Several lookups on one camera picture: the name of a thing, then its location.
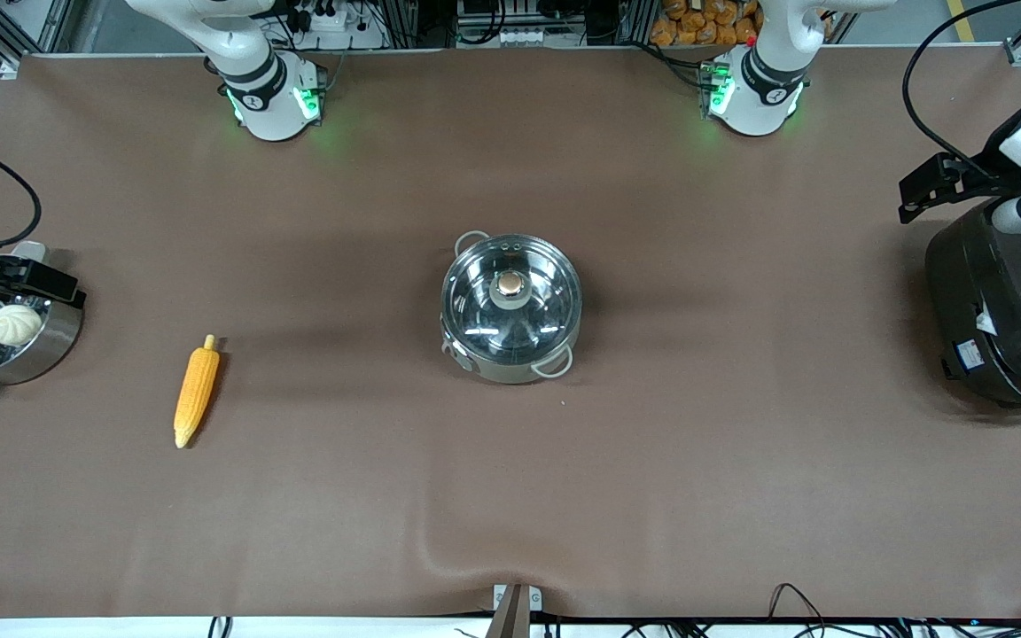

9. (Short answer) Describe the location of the yellow corn cob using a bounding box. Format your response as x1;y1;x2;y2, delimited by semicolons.
173;334;222;450

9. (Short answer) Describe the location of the stainless steel steamer pot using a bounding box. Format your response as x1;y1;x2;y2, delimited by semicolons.
0;241;86;400

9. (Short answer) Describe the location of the stainless steel cooking pot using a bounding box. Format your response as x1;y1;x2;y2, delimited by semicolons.
440;229;584;385

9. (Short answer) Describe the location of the white steamed bun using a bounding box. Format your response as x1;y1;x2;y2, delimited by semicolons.
0;304;43;347

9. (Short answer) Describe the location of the black rice cooker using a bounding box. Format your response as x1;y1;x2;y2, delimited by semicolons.
924;199;1021;419

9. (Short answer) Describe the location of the orange snack bag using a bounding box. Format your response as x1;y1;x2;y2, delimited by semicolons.
650;0;764;48

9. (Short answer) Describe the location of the white power strip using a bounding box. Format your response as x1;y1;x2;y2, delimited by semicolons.
302;0;389;51

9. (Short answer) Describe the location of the white socket block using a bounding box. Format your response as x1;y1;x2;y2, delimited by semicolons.
496;26;558;48

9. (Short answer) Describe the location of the brown table mat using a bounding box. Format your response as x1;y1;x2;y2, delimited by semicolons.
0;49;1021;619

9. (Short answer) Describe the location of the black looped floor cable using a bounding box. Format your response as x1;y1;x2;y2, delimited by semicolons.
767;581;832;638

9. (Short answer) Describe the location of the grey metal table bracket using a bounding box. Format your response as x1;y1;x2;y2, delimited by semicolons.
486;582;544;638

